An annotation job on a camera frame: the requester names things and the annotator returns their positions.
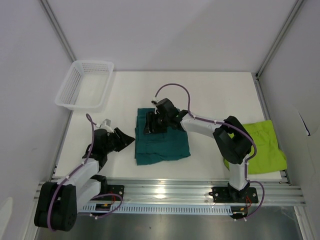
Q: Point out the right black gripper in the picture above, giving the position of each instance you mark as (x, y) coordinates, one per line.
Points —
(151, 117)

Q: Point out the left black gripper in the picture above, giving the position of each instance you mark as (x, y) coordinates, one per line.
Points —
(123, 141)

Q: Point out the teal green shorts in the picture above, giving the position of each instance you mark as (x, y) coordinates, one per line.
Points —
(150, 149)

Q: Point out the lime green shorts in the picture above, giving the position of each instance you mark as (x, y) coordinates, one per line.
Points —
(269, 157)

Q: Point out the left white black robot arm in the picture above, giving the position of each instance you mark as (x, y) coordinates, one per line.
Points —
(59, 202)

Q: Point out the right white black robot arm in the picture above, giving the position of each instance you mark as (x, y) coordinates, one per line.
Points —
(233, 141)

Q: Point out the white plastic basket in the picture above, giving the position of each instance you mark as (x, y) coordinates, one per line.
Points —
(86, 86)

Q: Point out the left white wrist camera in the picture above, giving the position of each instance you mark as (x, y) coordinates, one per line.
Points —
(106, 125)

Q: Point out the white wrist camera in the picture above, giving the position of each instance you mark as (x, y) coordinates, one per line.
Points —
(106, 125)
(155, 101)

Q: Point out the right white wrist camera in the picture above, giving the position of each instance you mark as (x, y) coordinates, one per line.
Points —
(155, 101)

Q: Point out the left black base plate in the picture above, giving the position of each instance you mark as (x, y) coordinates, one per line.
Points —
(112, 189)

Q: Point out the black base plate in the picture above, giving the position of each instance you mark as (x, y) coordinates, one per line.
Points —
(112, 189)
(228, 194)

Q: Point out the white slotted cable duct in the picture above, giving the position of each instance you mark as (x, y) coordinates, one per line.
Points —
(170, 209)

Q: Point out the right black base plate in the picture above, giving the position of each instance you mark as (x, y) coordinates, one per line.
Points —
(228, 194)

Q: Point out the right aluminium frame post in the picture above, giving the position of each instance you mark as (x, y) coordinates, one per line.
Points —
(288, 23)

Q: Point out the aluminium frame post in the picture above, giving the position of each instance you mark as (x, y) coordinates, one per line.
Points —
(53, 20)
(288, 23)

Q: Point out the left aluminium frame post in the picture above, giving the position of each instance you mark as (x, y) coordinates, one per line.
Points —
(53, 20)

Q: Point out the aluminium mounting rail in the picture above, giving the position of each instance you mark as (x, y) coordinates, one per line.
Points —
(196, 192)

